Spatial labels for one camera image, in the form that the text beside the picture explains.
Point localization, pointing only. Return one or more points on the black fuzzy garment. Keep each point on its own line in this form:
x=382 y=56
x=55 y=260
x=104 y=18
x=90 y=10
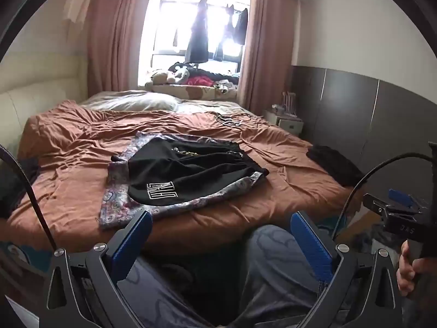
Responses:
x=333 y=164

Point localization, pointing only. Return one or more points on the pink curtain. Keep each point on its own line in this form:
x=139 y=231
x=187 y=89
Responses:
x=109 y=41
x=256 y=41

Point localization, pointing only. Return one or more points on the white nightstand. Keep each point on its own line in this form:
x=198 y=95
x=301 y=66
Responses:
x=285 y=121

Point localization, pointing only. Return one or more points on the beige plush toy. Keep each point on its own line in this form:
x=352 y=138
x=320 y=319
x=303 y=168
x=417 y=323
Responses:
x=160 y=77

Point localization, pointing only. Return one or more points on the black and white plush toy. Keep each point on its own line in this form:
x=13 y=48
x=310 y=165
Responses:
x=181 y=71

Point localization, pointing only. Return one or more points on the pile of clothes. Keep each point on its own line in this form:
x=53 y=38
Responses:
x=208 y=77

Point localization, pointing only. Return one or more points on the paisley patterned pants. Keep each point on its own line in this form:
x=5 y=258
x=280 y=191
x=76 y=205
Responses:
x=116 y=208

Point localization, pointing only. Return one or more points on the cream padded headboard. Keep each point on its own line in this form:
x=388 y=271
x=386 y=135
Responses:
x=41 y=88

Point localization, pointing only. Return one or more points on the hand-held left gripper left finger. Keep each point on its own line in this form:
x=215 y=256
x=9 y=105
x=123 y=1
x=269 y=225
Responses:
x=131 y=246

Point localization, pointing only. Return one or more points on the black pants with white print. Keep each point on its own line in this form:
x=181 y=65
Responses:
x=191 y=167

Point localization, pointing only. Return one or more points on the bright window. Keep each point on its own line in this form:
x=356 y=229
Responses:
x=170 y=24

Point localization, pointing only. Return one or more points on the dark grey wardrobe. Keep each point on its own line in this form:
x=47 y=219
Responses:
x=341 y=109

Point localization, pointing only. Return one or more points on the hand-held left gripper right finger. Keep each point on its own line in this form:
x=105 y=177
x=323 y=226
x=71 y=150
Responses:
x=314 y=249

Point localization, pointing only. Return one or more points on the person's left leg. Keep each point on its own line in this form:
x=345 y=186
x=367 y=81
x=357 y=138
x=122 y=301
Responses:
x=160 y=297

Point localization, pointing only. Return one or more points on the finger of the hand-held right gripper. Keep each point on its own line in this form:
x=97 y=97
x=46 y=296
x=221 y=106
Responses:
x=375 y=205
x=401 y=196

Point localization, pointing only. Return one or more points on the person's grey trousers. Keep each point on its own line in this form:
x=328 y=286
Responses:
x=273 y=270

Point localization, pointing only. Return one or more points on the long black hanging garment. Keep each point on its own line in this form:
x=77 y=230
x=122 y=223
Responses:
x=198 y=37

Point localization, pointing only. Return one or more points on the person's right hand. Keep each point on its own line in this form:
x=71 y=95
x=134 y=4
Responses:
x=406 y=266

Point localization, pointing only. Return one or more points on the short dark hanging garment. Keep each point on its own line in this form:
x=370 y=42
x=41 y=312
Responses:
x=240 y=24

